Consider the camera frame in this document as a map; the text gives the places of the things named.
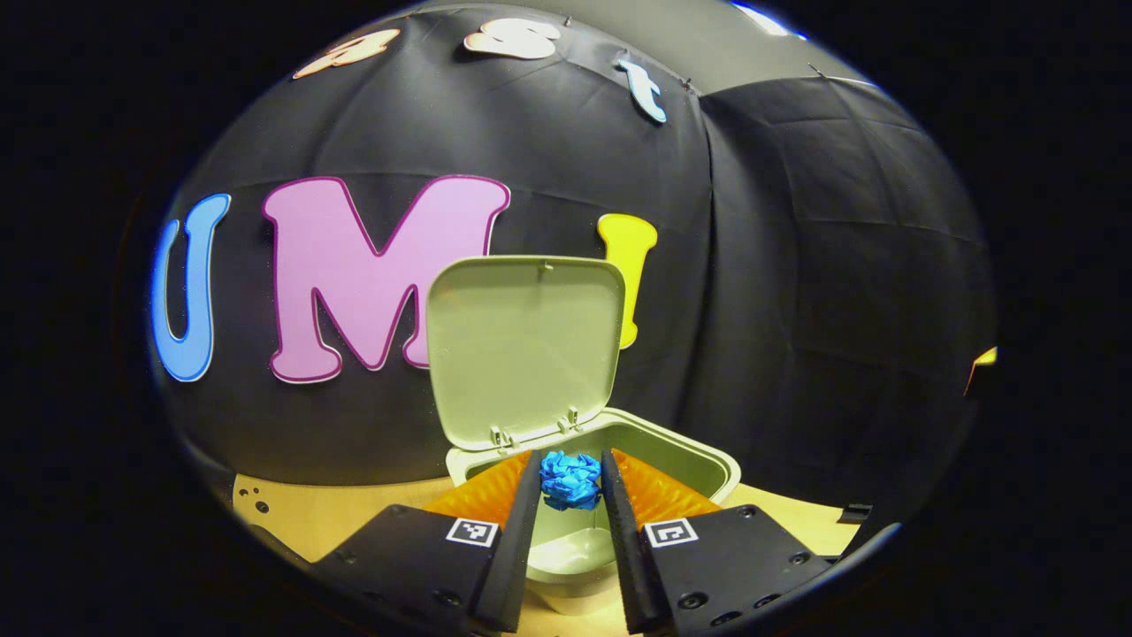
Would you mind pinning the wooden desktop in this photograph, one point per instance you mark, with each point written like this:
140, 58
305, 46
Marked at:
301, 522

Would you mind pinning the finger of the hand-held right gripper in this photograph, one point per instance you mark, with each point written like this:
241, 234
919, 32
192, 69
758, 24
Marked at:
984, 357

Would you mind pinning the black backdrop cloth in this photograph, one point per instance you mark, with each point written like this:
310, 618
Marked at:
778, 265

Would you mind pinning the pale green desktop garbage bin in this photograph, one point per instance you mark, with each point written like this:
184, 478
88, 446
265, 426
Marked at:
522, 345

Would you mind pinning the blue paper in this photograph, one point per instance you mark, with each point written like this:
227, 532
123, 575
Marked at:
570, 480

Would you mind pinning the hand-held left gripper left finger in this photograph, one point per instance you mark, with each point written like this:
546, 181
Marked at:
517, 548

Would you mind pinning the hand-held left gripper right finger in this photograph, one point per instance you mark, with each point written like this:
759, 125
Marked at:
623, 548

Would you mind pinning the small black bracket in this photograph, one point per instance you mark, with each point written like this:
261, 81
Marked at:
854, 513

